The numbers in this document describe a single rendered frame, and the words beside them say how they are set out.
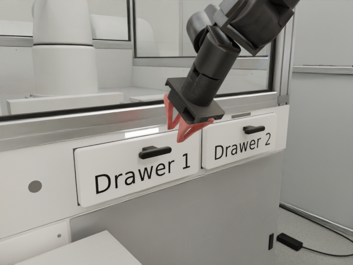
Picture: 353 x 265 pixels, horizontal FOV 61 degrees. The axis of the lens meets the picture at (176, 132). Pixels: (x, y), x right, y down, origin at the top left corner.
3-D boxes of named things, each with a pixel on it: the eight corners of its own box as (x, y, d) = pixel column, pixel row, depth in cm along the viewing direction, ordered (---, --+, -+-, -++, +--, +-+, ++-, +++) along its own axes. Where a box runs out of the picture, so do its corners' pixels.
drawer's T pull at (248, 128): (265, 130, 80) (266, 125, 80) (247, 134, 76) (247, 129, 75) (254, 128, 83) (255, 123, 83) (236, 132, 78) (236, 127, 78)
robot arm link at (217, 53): (216, 40, 41) (250, 50, 43) (203, 18, 46) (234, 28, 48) (195, 81, 45) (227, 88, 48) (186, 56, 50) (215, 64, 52)
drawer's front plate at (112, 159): (198, 172, 72) (199, 128, 70) (81, 209, 55) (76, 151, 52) (194, 170, 74) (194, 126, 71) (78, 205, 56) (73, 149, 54)
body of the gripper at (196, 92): (189, 84, 57) (206, 50, 52) (221, 121, 52) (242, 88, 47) (162, 85, 53) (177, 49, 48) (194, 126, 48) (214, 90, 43)
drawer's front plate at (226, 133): (274, 149, 91) (277, 113, 89) (206, 170, 74) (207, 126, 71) (270, 148, 93) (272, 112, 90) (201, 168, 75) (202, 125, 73)
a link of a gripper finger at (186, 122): (179, 121, 61) (198, 85, 55) (199, 147, 58) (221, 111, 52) (152, 126, 57) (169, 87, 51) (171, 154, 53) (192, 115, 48)
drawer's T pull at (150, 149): (172, 153, 61) (172, 146, 61) (141, 160, 57) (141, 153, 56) (162, 149, 64) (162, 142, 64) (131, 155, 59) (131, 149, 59)
